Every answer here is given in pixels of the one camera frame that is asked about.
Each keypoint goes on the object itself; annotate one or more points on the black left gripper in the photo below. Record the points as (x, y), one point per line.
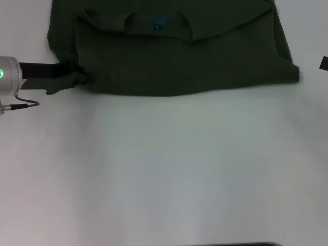
(41, 74)

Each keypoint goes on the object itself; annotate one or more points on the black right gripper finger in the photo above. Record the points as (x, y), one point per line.
(324, 63)

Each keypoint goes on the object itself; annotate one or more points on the dark green t-shirt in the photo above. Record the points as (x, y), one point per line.
(166, 59)

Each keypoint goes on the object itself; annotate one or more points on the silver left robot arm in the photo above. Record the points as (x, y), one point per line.
(10, 74)

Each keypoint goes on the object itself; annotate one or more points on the dark flat panel edge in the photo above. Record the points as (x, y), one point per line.
(228, 244)

